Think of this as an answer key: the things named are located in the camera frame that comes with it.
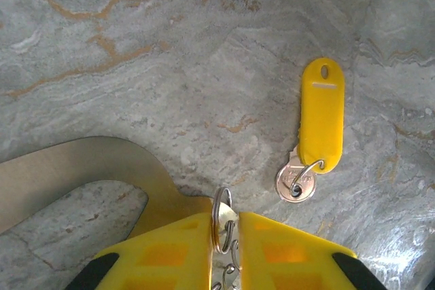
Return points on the small silver key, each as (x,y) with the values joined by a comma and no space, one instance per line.
(226,213)

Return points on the silver key with round head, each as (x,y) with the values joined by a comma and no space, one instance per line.
(283,184)

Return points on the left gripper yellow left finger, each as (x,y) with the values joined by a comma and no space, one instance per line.
(163,256)

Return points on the yellow plastic key tag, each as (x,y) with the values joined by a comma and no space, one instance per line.
(323,117)

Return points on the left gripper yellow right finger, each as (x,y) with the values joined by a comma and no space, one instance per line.
(289,256)

